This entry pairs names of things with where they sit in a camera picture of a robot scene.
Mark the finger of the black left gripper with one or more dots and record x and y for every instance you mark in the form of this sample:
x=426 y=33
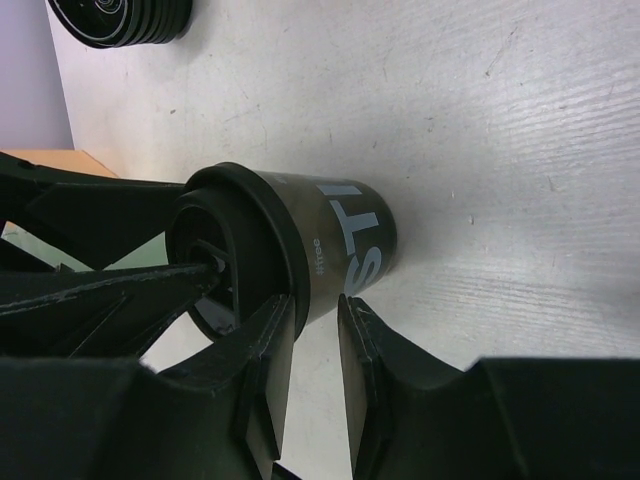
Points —
x=96 y=220
x=100 y=314

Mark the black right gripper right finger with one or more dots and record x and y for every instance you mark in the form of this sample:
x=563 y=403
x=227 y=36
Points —
x=411 y=415

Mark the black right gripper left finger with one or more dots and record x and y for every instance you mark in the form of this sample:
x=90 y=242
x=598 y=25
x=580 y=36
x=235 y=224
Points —
x=219 y=414

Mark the black paper coffee cup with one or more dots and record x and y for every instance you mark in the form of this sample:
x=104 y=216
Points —
x=348 y=232

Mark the brown paper bag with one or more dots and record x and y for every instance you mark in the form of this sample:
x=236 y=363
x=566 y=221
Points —
x=69 y=160

